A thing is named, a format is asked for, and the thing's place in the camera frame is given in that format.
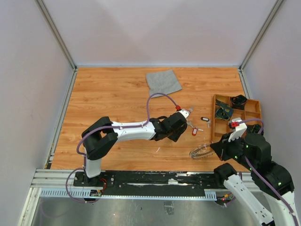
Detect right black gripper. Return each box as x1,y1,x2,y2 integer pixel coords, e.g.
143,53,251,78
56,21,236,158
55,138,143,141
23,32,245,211
210,130,255,170

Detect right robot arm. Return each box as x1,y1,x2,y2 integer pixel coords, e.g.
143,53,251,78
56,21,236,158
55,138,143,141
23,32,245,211
210,134,301,226

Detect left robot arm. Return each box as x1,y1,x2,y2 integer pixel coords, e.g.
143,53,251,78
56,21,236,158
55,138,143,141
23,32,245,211
77,109,190,186

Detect red key tag lower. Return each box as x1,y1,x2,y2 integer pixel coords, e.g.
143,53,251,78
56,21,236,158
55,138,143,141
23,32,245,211
187,121,203,136

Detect black key tag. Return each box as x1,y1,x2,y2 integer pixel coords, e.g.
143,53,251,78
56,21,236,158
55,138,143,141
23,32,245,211
201,117,212,128

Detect rolled dark tie right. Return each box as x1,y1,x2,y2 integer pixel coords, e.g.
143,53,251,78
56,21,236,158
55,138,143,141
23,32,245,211
246,124,261,134

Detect grey cloth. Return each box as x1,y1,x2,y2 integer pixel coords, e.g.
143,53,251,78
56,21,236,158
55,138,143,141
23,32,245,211
146,69,182,97

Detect wooden compartment tray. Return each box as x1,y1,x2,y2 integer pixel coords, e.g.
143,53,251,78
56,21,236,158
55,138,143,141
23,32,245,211
210,94,261,143

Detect rolled black tie top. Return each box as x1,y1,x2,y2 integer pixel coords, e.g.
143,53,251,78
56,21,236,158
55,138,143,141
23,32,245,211
230,95,247,110

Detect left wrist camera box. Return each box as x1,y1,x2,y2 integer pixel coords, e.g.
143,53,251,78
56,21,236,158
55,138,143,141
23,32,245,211
179,109,190,119

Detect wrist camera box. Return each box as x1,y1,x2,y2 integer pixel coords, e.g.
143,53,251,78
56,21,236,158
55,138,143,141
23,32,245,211
179,109,190,119
228,117,247,142

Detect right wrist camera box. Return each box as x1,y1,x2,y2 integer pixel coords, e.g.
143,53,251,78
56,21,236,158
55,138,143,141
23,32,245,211
228,117,247,142

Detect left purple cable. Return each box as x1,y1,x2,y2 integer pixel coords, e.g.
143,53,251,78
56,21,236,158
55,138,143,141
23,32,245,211
65,93,182,204

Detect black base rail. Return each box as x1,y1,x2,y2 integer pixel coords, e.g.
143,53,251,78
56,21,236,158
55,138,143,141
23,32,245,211
73,170,225,197

